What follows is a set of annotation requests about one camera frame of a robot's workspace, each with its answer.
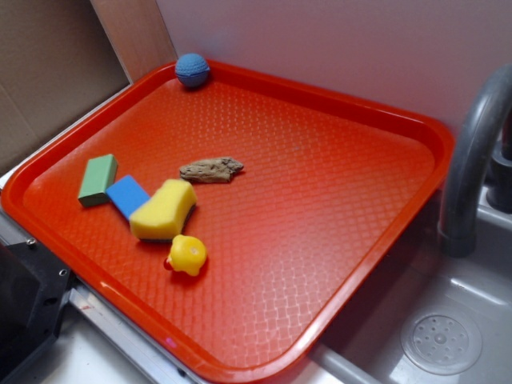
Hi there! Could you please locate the brown cardboard panel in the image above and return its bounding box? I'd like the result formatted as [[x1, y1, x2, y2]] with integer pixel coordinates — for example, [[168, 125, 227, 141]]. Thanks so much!
[[1, 1, 176, 174]]

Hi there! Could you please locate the grey toy faucet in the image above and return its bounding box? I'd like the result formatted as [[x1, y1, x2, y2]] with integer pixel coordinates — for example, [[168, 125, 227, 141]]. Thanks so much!
[[438, 64, 511, 258]]

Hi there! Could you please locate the blue rectangular block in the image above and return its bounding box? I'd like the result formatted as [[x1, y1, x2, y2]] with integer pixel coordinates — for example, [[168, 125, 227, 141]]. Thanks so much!
[[106, 175, 150, 220]]

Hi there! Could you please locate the yellow rubber duck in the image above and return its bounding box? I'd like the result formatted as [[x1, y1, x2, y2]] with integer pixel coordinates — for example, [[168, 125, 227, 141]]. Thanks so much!
[[164, 234, 207, 277]]

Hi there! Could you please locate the red plastic tray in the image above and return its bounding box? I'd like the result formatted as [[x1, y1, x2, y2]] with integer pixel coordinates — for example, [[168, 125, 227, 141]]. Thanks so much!
[[1, 62, 454, 383]]

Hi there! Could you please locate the grey toy sink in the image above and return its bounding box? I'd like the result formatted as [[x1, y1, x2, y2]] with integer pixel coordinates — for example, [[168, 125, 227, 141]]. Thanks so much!
[[310, 198, 511, 383]]

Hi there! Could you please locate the brown wood chip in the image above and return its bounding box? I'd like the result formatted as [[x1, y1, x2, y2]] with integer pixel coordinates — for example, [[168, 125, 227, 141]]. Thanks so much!
[[179, 157, 244, 184]]

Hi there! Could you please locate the yellow sponge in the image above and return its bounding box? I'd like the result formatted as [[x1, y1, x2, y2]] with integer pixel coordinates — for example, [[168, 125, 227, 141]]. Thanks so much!
[[129, 179, 198, 242]]

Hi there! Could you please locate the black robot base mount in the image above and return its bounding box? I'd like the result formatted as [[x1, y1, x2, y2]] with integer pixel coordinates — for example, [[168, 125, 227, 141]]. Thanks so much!
[[1, 238, 74, 383]]

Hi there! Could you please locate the green rectangular block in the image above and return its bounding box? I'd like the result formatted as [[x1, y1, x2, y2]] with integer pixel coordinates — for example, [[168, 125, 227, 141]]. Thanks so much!
[[78, 154, 118, 208]]

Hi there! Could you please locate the blue dimpled ball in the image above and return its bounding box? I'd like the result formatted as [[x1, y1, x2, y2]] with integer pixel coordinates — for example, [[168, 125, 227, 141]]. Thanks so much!
[[175, 53, 210, 88]]

